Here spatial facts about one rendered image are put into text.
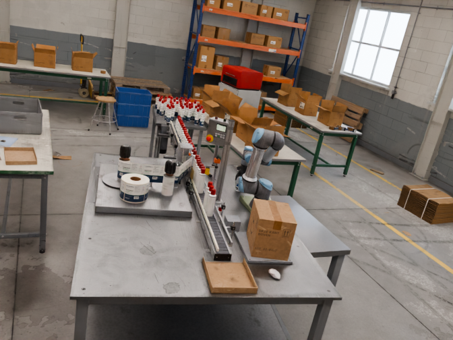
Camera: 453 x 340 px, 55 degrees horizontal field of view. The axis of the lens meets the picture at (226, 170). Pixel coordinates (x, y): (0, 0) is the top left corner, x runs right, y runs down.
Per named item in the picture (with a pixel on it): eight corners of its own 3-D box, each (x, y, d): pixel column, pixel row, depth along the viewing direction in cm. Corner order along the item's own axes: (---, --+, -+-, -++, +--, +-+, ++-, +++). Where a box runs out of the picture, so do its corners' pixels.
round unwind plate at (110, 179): (102, 172, 349) (102, 171, 349) (141, 175, 357) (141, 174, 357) (101, 187, 321) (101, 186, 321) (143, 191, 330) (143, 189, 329)
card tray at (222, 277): (201, 262, 262) (203, 256, 260) (243, 263, 269) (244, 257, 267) (211, 293, 235) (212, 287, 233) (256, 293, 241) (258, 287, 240)
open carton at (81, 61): (71, 71, 769) (72, 49, 757) (68, 66, 810) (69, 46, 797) (98, 73, 790) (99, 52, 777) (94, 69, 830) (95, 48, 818)
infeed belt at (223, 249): (181, 162, 414) (182, 158, 413) (190, 163, 416) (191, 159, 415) (216, 259, 265) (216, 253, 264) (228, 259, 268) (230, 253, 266)
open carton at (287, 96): (271, 101, 838) (275, 81, 826) (293, 103, 861) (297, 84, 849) (281, 106, 809) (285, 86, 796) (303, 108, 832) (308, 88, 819)
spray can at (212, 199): (204, 213, 312) (209, 187, 305) (212, 214, 313) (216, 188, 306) (205, 217, 307) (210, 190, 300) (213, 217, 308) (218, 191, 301)
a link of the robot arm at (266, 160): (290, 131, 317) (269, 157, 361) (276, 128, 315) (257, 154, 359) (289, 146, 312) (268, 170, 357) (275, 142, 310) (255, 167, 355)
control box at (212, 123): (209, 139, 345) (214, 116, 339) (229, 145, 340) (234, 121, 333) (204, 142, 336) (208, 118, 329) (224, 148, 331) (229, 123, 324)
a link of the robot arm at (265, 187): (270, 201, 336) (275, 185, 331) (253, 197, 334) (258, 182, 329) (267, 193, 347) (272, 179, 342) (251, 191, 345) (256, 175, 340)
